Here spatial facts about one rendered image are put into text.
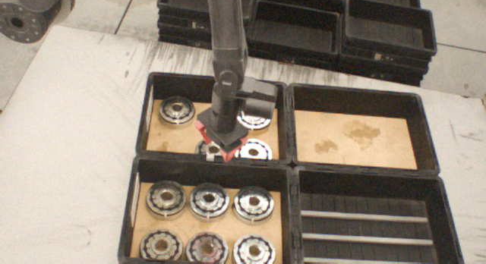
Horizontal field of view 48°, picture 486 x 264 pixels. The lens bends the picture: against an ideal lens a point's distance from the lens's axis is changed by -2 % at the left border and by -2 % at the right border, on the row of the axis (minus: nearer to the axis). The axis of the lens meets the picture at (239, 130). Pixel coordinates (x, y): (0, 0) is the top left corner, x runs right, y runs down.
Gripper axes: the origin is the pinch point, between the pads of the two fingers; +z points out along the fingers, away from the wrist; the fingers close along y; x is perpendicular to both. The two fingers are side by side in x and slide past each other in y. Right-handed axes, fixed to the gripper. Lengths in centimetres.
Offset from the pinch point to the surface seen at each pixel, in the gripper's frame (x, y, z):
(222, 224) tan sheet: 1.7, -6.4, 23.3
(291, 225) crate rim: -6.2, -20.7, 12.8
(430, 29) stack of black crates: -145, 17, 47
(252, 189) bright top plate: -10.1, -4.5, 20.3
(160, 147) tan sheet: -1.4, 22.7, 24.0
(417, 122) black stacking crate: -62, -20, 16
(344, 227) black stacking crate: -22.3, -27.0, 22.7
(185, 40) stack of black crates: -67, 90, 67
